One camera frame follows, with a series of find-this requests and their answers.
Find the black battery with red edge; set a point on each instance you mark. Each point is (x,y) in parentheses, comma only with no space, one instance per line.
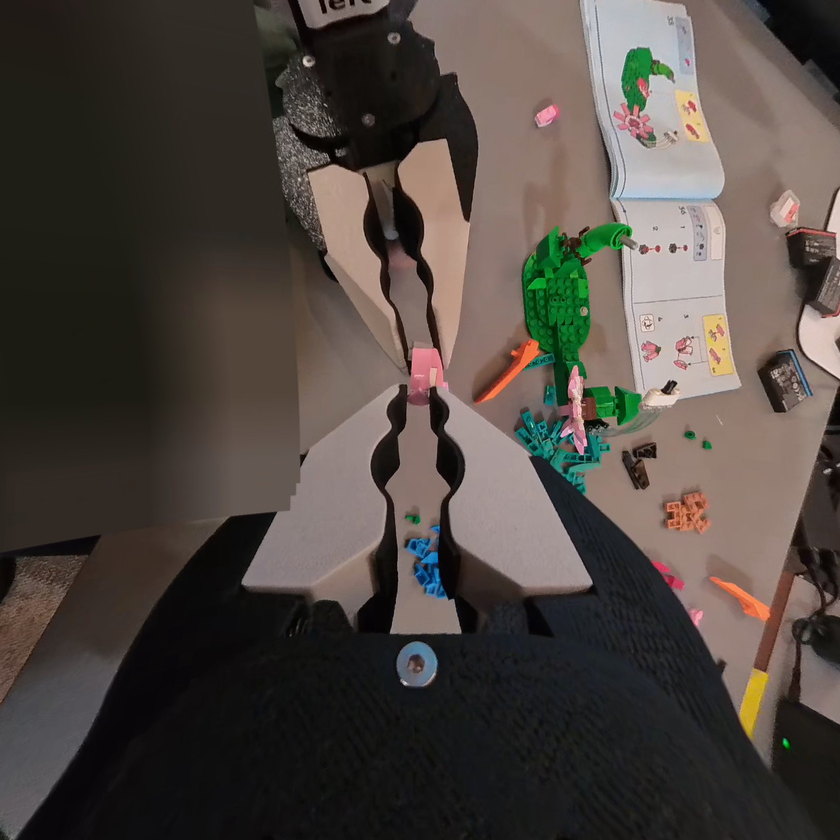
(810,247)

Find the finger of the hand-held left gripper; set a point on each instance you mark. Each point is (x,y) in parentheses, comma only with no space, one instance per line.
(446,229)
(344,229)

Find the magenta lego pieces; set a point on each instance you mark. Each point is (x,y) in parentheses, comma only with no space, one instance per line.
(669,574)

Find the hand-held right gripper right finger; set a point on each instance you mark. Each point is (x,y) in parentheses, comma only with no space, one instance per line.
(518,525)

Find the green lego plant build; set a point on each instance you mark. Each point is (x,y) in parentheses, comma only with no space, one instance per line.
(561,302)

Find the pile of teal lego pieces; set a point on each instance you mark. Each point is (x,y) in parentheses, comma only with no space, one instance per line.
(558,453)

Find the small clear bag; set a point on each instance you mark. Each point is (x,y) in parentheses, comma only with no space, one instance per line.
(785,208)

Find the orange lego leaf piece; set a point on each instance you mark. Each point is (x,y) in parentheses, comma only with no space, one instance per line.
(741,598)
(505,374)

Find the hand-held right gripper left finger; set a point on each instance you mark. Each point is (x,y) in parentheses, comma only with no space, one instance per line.
(315,525)

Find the small pink lego brick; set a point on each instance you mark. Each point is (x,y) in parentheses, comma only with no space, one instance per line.
(548,115)

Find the black lego piece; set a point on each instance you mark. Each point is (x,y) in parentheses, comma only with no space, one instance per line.
(644,451)
(635,471)

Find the black power box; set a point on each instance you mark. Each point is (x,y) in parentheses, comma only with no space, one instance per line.
(807,748)

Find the pile of tan lego pieces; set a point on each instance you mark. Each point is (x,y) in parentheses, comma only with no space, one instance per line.
(688,513)

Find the pile of blue lego pieces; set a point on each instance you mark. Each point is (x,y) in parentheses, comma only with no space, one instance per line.
(426,558)

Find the lego instruction booklet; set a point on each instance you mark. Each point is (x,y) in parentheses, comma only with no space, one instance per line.
(663,164)

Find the black battery with blue edge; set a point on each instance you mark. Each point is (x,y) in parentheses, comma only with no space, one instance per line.
(784,380)

